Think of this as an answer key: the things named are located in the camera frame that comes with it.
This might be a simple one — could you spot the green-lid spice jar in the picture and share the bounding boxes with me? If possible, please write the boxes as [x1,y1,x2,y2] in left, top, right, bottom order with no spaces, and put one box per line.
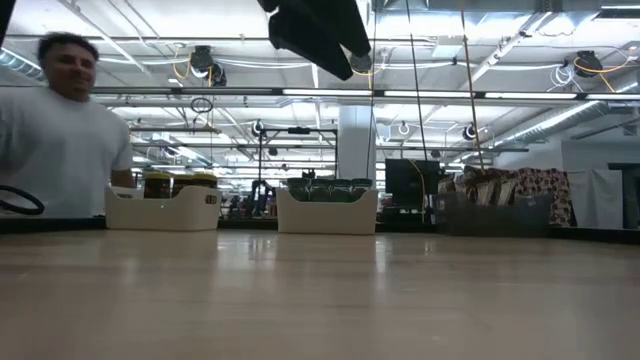
[329,178,354,203]
[350,177,374,201]
[308,178,332,203]
[286,177,311,203]

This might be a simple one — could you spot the yellow-lid spice jar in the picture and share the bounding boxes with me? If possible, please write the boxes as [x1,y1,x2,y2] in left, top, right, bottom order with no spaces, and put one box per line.
[191,172,219,190]
[143,172,173,200]
[171,173,195,198]

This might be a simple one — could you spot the person's forearm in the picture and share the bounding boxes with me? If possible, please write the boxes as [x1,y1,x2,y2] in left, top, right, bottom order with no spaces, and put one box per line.
[110,168,137,190]

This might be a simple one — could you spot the white plastic bin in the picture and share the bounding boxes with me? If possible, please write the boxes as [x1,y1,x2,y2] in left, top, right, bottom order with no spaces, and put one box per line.
[275,187,380,236]
[103,184,223,232]

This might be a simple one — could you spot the black boom stand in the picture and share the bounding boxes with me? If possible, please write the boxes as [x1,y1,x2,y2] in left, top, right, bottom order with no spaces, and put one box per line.
[255,126,339,195]

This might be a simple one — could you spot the black display on stand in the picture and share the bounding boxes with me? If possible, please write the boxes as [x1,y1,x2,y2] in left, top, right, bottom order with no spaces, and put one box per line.
[384,158,445,211]

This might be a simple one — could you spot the long ceiling light bar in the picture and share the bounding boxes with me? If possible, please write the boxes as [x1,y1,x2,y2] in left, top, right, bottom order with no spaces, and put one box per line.
[92,85,640,101]

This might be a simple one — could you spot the grey plastic bin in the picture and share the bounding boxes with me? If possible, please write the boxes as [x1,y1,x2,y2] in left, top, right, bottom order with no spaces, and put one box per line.
[433,192,554,238]

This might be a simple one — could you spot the patterned fabric cover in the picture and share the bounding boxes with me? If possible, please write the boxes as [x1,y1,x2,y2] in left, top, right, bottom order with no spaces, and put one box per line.
[462,166,576,227]

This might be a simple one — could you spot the person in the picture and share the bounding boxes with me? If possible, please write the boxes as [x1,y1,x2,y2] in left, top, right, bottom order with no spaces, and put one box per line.
[0,31,136,220]

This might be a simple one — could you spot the grey cloth cover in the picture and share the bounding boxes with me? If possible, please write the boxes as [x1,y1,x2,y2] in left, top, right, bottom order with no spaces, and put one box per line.
[567,168,626,230]

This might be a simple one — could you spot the black hanging cable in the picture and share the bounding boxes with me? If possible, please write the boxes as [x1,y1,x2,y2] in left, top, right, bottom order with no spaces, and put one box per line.
[403,0,430,162]

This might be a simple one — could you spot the yellow hanging cable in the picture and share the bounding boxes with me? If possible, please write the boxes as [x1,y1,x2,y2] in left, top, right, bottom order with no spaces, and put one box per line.
[458,0,490,174]

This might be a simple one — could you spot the silver ventilation duct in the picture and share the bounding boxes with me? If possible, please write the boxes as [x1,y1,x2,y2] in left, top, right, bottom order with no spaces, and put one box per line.
[492,74,640,151]
[0,47,46,84]

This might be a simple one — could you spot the black cable loop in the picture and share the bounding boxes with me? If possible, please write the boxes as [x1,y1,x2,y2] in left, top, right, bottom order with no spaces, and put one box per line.
[0,184,46,217]

